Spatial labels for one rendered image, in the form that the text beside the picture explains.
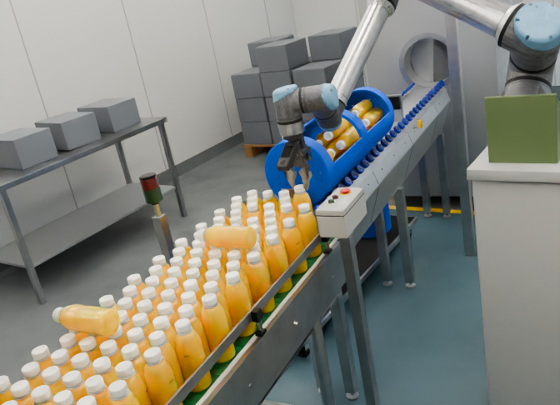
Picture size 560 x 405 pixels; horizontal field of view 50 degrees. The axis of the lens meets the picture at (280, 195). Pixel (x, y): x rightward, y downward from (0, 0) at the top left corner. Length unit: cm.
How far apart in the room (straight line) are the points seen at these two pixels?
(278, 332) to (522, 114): 106
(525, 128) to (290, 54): 423
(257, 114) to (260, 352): 491
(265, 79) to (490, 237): 438
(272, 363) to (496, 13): 131
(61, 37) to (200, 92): 180
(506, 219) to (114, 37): 457
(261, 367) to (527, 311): 105
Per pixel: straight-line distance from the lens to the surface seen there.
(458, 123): 359
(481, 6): 215
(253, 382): 172
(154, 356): 143
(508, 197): 216
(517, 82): 219
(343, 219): 193
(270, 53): 618
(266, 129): 647
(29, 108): 544
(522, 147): 215
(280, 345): 183
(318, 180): 232
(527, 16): 208
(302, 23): 835
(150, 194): 217
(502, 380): 257
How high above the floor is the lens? 184
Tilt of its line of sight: 20 degrees down
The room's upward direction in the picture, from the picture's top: 11 degrees counter-clockwise
